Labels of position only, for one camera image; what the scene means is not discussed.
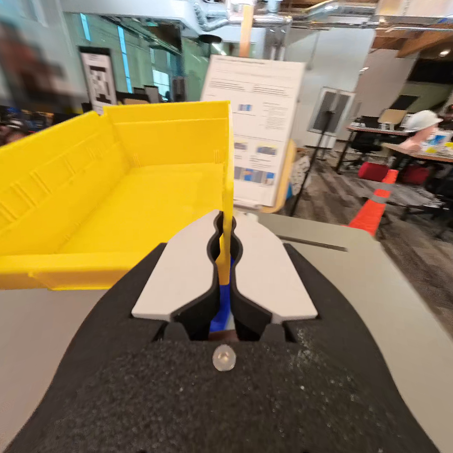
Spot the yellow plastic box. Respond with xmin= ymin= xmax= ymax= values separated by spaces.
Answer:
xmin=0 ymin=101 xmax=235 ymax=291

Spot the black tripod stand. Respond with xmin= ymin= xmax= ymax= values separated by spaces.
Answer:
xmin=289 ymin=109 xmax=334 ymax=217

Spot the grey framed wall panel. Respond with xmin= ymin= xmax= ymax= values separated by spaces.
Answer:
xmin=307 ymin=86 xmax=355 ymax=134

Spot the mannequin head white hard hat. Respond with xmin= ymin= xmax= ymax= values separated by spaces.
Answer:
xmin=398 ymin=109 xmax=444 ymax=154

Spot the silver ventilation duct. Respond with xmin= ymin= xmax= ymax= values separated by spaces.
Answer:
xmin=192 ymin=0 xmax=376 ymax=33

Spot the red bag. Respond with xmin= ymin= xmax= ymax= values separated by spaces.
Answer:
xmin=403 ymin=166 xmax=431 ymax=187
xmin=358 ymin=162 xmax=389 ymax=183

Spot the white printed sheet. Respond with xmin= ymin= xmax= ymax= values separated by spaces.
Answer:
xmin=288 ymin=155 xmax=313 ymax=197

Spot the black and white checker poster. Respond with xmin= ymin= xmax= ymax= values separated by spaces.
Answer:
xmin=79 ymin=47 xmax=118 ymax=114

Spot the blue plastic box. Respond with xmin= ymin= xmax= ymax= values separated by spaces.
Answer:
xmin=210 ymin=258 xmax=235 ymax=334

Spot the wooden board with instruction poster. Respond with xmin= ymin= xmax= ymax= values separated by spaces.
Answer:
xmin=199 ymin=54 xmax=307 ymax=214

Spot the orange traffic cone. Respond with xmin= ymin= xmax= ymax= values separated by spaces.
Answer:
xmin=348 ymin=169 xmax=399 ymax=237

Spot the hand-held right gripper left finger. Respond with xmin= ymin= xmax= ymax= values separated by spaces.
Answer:
xmin=131 ymin=210 xmax=224 ymax=341

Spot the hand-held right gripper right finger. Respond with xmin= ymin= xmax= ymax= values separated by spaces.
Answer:
xmin=231 ymin=215 xmax=319 ymax=341

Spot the wooden table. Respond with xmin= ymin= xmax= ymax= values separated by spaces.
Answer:
xmin=382 ymin=141 xmax=453 ymax=164

